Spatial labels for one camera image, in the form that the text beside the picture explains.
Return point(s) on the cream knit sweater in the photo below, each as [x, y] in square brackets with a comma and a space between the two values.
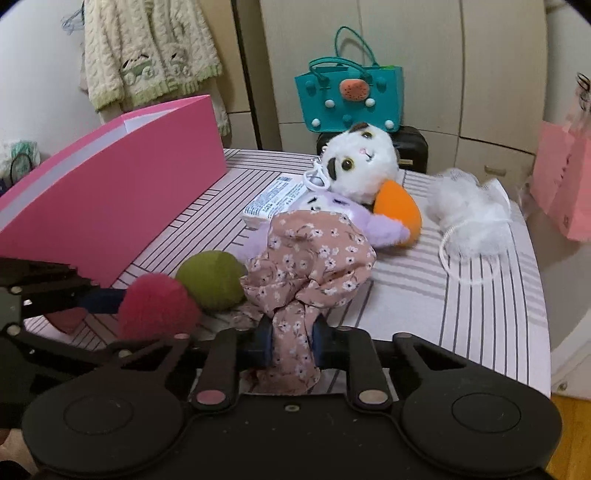
[147, 50]

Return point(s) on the pink floral cloth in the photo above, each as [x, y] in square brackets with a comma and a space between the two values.
[314, 258]

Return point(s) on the beige wardrobe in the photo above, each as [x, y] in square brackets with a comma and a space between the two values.
[485, 69]

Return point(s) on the black suitcase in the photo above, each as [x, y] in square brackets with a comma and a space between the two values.
[413, 147]

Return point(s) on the pink paper bag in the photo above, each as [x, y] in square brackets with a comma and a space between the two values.
[561, 184]

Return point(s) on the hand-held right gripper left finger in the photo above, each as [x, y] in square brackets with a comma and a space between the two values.
[264, 344]

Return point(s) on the teal felt handbag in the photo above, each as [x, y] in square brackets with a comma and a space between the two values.
[351, 99]

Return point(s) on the green fluffy ball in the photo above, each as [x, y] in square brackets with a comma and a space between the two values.
[212, 279]

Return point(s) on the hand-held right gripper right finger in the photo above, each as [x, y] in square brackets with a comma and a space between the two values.
[318, 344]

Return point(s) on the striped bed sheet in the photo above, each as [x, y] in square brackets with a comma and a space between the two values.
[485, 314]

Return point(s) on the pink paper box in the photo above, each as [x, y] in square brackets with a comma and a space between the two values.
[115, 194]

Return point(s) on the purple plush toy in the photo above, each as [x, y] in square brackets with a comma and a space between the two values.
[385, 230]

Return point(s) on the white cat plush toy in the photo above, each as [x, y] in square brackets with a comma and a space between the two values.
[364, 157]

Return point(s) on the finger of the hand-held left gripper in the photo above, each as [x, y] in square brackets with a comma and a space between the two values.
[104, 300]
[69, 347]

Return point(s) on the white tissue packet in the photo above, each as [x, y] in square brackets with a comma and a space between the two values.
[272, 201]

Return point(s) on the red fluffy ball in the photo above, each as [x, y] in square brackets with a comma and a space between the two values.
[157, 307]

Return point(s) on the dark red soft piece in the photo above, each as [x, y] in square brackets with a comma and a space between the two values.
[64, 321]

